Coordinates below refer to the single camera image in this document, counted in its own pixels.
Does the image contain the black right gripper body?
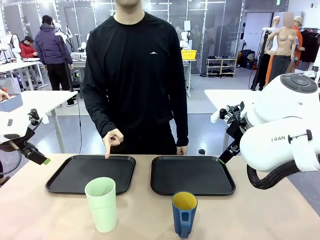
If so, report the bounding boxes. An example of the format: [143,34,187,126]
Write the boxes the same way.
[226,120,248,141]

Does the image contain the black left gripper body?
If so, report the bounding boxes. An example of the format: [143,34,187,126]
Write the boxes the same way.
[15,136,32,154]

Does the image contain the tall light green cup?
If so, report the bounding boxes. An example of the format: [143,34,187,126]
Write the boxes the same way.
[84,176,118,234]

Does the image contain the person's right forearm black sleeve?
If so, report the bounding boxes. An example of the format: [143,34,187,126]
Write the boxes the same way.
[83,99,119,139]

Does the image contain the person's left forearm black sleeve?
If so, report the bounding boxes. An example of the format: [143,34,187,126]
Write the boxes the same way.
[172,104,190,147]

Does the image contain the person's right hand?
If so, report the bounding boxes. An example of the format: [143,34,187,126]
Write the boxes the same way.
[102,128,125,160]

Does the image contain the white table grey leg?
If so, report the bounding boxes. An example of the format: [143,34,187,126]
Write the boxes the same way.
[203,89,261,154]

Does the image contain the black plastic tray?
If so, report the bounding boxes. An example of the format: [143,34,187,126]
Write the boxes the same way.
[150,155,237,197]
[45,154,137,196]

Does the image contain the blue storage box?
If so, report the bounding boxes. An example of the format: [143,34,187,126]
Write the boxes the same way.
[0,93,24,113]

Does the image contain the white table with blue box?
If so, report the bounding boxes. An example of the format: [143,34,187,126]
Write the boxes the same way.
[0,90,79,154]

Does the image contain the wooden shoe rack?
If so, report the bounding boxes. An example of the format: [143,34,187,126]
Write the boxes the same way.
[206,56,237,78]

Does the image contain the dark blue bags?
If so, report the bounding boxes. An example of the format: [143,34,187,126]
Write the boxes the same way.
[237,49,258,70]

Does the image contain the grey table under basket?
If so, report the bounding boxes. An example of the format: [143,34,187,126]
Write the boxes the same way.
[181,58,198,98]

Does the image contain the white long workbench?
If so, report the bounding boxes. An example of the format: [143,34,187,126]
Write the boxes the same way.
[0,59,49,91]

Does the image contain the blue mug yellow inside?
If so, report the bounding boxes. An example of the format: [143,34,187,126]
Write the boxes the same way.
[171,191,199,239]

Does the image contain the yellow plastic basket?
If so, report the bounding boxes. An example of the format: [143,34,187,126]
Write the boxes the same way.
[180,49,198,61]

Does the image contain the black tripod pole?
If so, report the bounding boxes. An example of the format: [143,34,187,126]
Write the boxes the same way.
[57,34,75,92]

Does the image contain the person in red jacket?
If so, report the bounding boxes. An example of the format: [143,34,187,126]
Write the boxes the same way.
[19,35,39,60]

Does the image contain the beige mannequin grey trousers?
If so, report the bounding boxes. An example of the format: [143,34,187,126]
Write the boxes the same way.
[264,12,299,85]

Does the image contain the person in purple jacket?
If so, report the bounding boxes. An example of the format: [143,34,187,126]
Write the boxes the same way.
[34,14,79,108]

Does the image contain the mannequin orange shirt tan hat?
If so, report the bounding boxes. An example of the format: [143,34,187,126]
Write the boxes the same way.
[291,16,305,69]

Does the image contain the rack of dark clothes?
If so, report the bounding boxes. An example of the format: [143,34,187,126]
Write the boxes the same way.
[298,27,320,64]

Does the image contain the person in black shirt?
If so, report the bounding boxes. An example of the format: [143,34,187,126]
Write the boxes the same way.
[82,0,190,156]

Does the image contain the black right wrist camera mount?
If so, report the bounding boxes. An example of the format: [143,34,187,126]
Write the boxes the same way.
[219,101,248,124]

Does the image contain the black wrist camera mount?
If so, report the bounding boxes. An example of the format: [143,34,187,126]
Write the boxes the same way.
[219,101,248,124]
[26,108,44,127]

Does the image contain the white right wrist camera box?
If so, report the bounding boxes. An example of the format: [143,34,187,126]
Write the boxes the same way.
[210,112,226,124]

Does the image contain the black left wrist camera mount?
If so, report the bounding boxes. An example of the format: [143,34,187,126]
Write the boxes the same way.
[26,108,44,127]

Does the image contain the black corrugated cable hose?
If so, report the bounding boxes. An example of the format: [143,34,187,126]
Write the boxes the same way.
[246,159,301,190]

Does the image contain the thin black hanging cable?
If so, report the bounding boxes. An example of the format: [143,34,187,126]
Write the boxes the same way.
[77,98,83,154]

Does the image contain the white cable strap black buckle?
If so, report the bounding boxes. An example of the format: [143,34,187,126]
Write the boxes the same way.
[287,129,320,173]

